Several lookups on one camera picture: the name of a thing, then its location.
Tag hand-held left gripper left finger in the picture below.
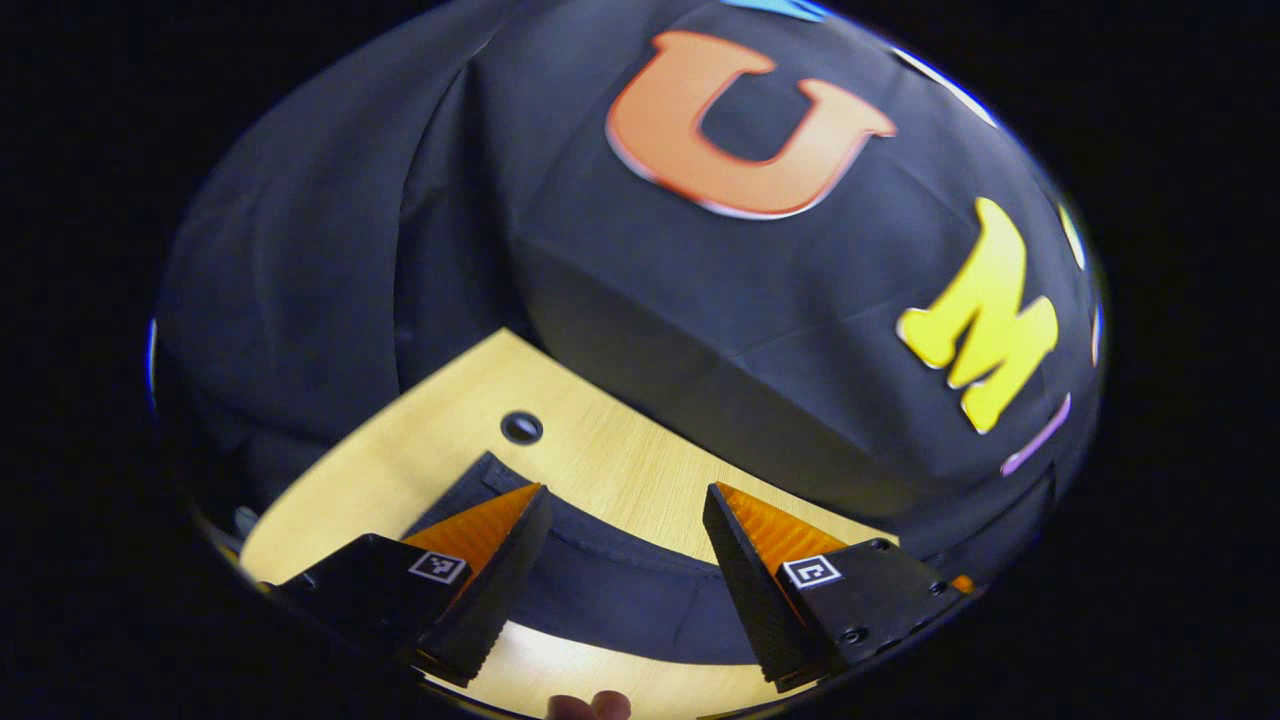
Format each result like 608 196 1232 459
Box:
262 483 553 689

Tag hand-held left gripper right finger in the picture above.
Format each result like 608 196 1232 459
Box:
703 482 969 694

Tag dark grey jeans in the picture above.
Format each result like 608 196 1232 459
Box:
400 452 791 666

